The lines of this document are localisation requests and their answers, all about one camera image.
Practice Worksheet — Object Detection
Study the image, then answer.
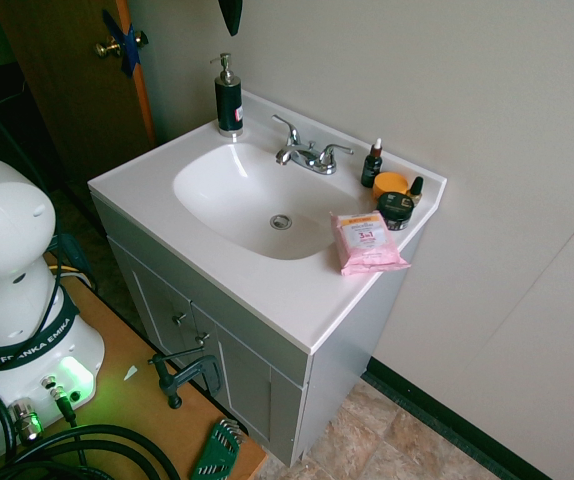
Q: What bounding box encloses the white sink countertop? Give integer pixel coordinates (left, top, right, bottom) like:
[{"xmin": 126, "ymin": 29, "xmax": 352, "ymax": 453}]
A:
[{"xmin": 87, "ymin": 91, "xmax": 449, "ymax": 357}]

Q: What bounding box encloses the chrome sink faucet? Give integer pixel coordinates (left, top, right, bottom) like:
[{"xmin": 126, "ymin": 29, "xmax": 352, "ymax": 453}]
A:
[{"xmin": 271, "ymin": 114, "xmax": 356, "ymax": 177}]

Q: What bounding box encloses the dark dropper bottle, white cap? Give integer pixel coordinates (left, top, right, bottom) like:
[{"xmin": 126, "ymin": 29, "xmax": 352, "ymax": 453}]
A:
[{"xmin": 360, "ymin": 138, "xmax": 385, "ymax": 189}]

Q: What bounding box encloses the orange round jar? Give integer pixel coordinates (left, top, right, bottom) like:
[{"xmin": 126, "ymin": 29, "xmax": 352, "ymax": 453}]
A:
[{"xmin": 372, "ymin": 171, "xmax": 411, "ymax": 201}]

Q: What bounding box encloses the yellow cable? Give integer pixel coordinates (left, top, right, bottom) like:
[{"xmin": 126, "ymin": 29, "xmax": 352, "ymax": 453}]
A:
[{"xmin": 50, "ymin": 262, "xmax": 91, "ymax": 284}]

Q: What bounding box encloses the green hex key set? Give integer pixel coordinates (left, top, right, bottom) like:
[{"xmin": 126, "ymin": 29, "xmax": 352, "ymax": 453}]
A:
[{"xmin": 188, "ymin": 418, "xmax": 243, "ymax": 480}]

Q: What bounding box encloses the pink wipes pack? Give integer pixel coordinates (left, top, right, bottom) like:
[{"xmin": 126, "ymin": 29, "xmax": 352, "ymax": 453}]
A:
[{"xmin": 329, "ymin": 211, "xmax": 412, "ymax": 277}]

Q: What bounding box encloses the black round jar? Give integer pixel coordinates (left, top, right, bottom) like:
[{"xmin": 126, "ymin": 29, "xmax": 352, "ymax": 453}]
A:
[{"xmin": 375, "ymin": 191, "xmax": 415, "ymax": 233}]

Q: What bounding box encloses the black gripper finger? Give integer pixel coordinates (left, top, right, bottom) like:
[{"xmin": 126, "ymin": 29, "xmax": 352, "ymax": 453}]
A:
[{"xmin": 220, "ymin": 0, "xmax": 245, "ymax": 37}]

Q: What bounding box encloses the brass door knob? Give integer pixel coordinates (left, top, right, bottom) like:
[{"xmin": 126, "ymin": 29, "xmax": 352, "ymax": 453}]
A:
[{"xmin": 93, "ymin": 29, "xmax": 149, "ymax": 60}]

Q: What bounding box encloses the black C-clamp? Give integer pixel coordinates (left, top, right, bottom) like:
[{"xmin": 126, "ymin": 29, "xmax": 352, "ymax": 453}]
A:
[{"xmin": 147, "ymin": 351, "xmax": 221, "ymax": 410}]

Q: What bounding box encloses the thick black cable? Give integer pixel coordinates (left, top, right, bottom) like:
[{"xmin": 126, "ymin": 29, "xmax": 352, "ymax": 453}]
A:
[{"xmin": 0, "ymin": 423, "xmax": 184, "ymax": 480}]

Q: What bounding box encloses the black soap dispenser, chrome pump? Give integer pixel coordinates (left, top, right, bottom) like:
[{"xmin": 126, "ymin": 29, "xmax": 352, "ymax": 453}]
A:
[{"xmin": 209, "ymin": 52, "xmax": 246, "ymax": 139}]

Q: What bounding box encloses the brown wooden door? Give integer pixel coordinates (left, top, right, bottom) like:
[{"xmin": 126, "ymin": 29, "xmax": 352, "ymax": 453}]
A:
[{"xmin": 0, "ymin": 0, "xmax": 157, "ymax": 177}]

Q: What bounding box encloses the grey vanity cabinet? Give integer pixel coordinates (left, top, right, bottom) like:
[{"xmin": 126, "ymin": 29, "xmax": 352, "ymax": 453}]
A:
[{"xmin": 91, "ymin": 194, "xmax": 421, "ymax": 467}]

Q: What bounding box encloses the small dropper bottle, black cap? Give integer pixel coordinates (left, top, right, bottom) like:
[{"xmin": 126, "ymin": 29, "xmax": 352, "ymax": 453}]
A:
[{"xmin": 406, "ymin": 176, "xmax": 426, "ymax": 208}]

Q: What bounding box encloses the black baseboard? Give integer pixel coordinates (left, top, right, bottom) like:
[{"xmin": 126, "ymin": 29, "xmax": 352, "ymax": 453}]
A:
[{"xmin": 364, "ymin": 357, "xmax": 554, "ymax": 480}]

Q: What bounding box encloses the blue tape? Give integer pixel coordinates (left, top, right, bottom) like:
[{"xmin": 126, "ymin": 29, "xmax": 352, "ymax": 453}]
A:
[{"xmin": 100, "ymin": 8, "xmax": 144, "ymax": 79}]

